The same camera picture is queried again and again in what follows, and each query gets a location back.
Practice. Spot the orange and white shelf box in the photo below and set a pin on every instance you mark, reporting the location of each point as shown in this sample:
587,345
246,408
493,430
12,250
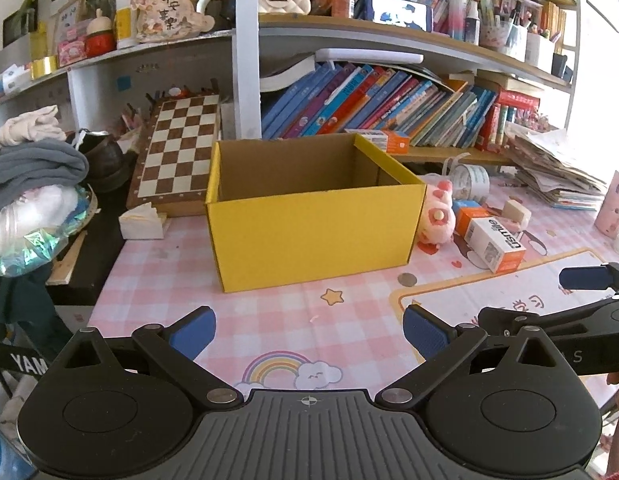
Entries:
398,144

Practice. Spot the white eraser block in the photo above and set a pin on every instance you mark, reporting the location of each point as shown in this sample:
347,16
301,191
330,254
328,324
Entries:
517,213

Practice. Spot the small orange box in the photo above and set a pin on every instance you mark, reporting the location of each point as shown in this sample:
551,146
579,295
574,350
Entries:
468,211

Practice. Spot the red and white doll jar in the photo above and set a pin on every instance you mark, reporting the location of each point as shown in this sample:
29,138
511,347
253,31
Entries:
99,40

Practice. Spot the small pink box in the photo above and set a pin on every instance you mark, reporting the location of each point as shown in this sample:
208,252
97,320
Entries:
72,54

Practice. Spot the dark picture frame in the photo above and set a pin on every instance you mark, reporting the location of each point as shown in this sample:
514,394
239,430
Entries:
17,27

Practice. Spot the pen holder with pens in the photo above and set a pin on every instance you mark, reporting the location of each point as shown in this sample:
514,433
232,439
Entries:
507,40

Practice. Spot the white and wood bookshelf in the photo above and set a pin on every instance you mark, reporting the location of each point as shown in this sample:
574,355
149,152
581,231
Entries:
247,60

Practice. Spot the yellow cardboard box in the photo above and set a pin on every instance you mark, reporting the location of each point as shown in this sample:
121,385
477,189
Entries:
309,240

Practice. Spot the yellow and white bottle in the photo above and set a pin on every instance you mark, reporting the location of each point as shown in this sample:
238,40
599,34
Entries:
125,22

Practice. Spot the stack of loose papers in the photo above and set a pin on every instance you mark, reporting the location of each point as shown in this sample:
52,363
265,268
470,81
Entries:
554,170

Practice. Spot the white and blue tissue pack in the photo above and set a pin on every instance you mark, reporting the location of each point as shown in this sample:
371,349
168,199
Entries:
12,79

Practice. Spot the folded beige cloth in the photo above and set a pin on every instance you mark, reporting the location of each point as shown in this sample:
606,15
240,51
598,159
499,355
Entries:
24,125

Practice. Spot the small white bottle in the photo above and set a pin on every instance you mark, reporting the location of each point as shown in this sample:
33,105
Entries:
472,25

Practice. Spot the thick white book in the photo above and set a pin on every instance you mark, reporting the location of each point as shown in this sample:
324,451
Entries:
289,76

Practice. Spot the clear tape roll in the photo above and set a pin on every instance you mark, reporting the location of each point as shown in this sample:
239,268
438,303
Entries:
477,180

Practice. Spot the pink plush pig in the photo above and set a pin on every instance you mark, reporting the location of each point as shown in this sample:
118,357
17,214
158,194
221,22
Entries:
437,210

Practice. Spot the silver coin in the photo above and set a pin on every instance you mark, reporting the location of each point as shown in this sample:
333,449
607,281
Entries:
407,279

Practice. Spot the row of leaning books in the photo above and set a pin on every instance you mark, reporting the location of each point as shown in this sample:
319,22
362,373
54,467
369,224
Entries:
364,105

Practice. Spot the wooden chessboard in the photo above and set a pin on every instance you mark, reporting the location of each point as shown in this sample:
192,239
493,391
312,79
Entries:
179,150

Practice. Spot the blue plastic bottle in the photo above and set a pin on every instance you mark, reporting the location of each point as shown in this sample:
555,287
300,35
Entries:
4,455

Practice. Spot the dark green cloth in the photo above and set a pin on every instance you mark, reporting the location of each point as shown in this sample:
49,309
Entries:
19,305

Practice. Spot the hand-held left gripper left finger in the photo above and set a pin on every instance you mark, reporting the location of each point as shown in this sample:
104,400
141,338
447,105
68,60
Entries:
195,332

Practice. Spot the pink checkered desk mat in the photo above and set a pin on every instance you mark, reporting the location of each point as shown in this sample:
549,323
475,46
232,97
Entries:
289,320

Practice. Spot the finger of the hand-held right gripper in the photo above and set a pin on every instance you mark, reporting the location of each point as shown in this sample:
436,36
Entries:
584,278
579,317

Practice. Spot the folded grey cloth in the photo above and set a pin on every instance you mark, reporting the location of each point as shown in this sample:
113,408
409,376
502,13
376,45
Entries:
34,165

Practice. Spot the lit phone screen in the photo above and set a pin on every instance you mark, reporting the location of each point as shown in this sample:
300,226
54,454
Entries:
402,12

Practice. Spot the pink carton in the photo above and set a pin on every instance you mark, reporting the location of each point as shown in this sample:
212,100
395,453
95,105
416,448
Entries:
614,205

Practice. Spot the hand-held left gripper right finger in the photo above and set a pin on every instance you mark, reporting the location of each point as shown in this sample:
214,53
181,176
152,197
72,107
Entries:
423,332

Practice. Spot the flat white board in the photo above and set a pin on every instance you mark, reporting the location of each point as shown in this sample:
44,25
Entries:
369,56

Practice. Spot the white square container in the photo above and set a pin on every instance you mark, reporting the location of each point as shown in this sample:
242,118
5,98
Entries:
540,52

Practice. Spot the white and orange carton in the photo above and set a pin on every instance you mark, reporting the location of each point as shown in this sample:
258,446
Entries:
494,245

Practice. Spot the person's right hand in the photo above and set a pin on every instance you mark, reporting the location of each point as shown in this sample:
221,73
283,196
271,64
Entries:
618,379

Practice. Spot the pink rabbit ornament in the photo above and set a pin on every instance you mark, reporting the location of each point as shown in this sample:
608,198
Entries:
169,10

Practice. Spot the pink and blue spray bottle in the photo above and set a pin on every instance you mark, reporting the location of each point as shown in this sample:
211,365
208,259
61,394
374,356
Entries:
457,10

